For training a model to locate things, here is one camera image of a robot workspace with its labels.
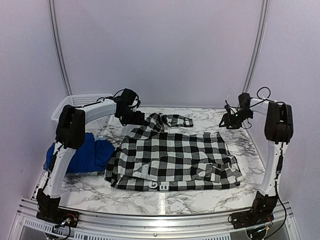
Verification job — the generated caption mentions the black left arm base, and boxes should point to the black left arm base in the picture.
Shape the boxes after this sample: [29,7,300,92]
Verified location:
[36,188,80,228]

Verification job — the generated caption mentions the blue pleated skirt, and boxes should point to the blue pleated skirt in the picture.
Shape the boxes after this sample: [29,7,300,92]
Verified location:
[45,132,116,175]

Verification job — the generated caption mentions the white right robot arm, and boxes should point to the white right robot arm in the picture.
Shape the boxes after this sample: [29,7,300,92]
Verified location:
[219,93,294,197]

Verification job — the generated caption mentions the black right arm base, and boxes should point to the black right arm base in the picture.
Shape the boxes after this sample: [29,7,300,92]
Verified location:
[228,191,278,229]

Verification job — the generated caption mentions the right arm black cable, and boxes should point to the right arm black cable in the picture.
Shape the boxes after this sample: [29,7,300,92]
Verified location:
[224,86,287,226]

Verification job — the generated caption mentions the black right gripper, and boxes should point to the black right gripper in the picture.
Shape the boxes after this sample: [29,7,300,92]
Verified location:
[218,109,253,129]

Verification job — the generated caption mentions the white plastic laundry basket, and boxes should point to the white plastic laundry basket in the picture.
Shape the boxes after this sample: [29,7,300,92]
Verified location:
[51,93,112,130]

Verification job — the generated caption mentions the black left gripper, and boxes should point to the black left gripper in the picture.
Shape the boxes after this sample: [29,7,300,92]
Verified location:
[118,107,144,125]

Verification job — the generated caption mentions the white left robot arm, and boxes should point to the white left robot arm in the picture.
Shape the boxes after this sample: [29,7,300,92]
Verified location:
[36,96,144,201]

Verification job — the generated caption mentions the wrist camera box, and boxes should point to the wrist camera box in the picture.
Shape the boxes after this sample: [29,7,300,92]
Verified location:
[120,88,141,109]
[238,92,251,108]

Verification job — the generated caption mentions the left aluminium wall post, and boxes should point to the left aluminium wall post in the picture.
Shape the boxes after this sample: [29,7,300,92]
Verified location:
[47,0,73,96]

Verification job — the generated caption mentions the right aluminium wall post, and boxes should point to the right aluminium wall post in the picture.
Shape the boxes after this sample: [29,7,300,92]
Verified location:
[242,0,269,93]

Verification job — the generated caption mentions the aluminium front frame rail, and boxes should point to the aluminium front frame rail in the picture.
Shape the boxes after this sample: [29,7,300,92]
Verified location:
[8,198,301,240]

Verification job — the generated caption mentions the aluminium wall post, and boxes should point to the aluminium wall post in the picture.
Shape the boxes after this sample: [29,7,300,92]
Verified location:
[47,0,73,96]
[242,0,269,93]

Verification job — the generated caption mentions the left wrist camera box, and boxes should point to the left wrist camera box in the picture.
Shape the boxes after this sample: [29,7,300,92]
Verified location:
[120,88,141,109]

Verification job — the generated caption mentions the black white checkered cloth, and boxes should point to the black white checkered cloth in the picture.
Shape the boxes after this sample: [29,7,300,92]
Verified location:
[104,113,243,192]

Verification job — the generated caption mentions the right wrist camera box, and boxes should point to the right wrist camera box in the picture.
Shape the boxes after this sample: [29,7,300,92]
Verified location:
[238,92,251,108]

